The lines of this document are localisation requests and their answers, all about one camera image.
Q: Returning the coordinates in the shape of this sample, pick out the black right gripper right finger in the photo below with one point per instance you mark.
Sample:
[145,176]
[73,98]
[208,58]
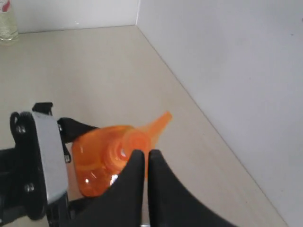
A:
[169,201]

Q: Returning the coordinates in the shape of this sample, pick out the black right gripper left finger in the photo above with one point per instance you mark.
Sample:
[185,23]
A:
[121,204]

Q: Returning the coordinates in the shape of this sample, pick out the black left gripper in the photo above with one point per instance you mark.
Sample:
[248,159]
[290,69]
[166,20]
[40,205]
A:
[22,184]

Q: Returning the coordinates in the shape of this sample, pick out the orange pump soap bottle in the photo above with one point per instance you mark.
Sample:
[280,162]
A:
[100,155]

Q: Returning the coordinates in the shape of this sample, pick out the clear bottle with yellowish liquid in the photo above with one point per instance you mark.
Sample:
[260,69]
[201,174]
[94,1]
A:
[8,23]

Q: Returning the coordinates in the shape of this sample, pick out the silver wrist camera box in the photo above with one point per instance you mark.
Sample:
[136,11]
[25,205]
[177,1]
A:
[52,156]

